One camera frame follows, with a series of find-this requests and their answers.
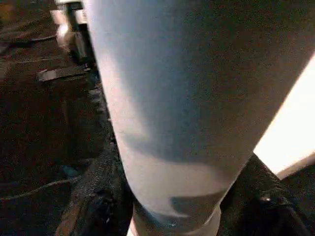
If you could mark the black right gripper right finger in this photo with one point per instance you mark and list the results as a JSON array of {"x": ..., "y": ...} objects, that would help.
[{"x": 258, "y": 209}]

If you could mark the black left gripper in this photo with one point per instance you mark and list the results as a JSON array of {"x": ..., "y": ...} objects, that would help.
[{"x": 82, "y": 49}]

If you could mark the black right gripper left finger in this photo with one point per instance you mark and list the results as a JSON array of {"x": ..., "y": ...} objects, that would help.
[{"x": 98, "y": 196}]

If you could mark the white plastic table top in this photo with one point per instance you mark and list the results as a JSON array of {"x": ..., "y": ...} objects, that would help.
[{"x": 295, "y": 123}]

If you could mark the white plastic table leg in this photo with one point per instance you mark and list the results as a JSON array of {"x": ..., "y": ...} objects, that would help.
[{"x": 184, "y": 98}]

